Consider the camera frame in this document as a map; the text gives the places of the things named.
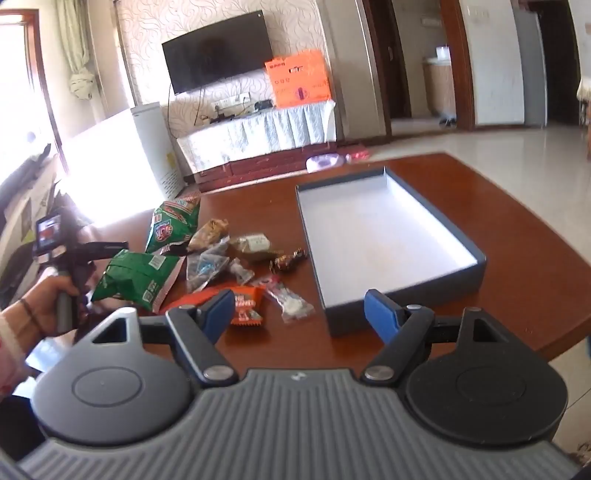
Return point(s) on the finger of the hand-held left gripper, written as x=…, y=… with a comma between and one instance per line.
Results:
x=106, y=248

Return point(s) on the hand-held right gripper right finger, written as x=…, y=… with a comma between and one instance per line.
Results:
x=381, y=314

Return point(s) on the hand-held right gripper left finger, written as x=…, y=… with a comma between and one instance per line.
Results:
x=219, y=314

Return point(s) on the orange snack packet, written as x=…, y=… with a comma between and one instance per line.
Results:
x=189, y=301
x=247, y=304

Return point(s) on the dark green chip bag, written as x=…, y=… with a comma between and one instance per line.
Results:
x=134, y=277

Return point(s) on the small clear snack packet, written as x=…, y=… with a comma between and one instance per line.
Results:
x=240, y=272

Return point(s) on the clear packet blue candies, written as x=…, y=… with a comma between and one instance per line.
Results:
x=205, y=267

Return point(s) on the green chip bag red logo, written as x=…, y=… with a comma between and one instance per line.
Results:
x=171, y=226

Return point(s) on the clear packet white candy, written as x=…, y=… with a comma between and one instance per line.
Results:
x=291, y=304

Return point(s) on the brown nut packet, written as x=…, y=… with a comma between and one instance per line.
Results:
x=210, y=233

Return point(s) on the dark grey shallow box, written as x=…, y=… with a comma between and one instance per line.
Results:
x=383, y=230

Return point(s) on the dark brown candy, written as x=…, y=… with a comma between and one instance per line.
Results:
x=286, y=261

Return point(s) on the person's left forearm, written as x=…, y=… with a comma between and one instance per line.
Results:
x=11, y=350

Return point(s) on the person's left hand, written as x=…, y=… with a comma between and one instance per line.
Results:
x=41, y=309

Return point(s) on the white chest freezer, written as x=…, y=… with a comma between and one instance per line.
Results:
x=152, y=147

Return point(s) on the dark wooden TV cabinet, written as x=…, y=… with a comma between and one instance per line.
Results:
x=258, y=166

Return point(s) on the wooden framed window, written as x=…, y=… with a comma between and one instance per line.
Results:
x=27, y=69

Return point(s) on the white lace cabinet cloth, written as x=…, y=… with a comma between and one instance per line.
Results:
x=258, y=134

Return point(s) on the pale tied curtain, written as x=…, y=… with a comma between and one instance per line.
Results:
x=76, y=46

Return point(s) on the pair of dark slippers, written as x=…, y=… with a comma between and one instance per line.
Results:
x=448, y=121

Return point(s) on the black flat television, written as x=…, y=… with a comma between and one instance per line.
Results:
x=217, y=50

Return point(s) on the orange cardboard box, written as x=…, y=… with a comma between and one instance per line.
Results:
x=298, y=78

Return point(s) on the lace tablecloth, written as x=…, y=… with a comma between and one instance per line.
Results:
x=584, y=90

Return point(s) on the dark wooden door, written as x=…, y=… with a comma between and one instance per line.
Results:
x=561, y=60

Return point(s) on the wooden door frame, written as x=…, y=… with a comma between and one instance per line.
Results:
x=461, y=69

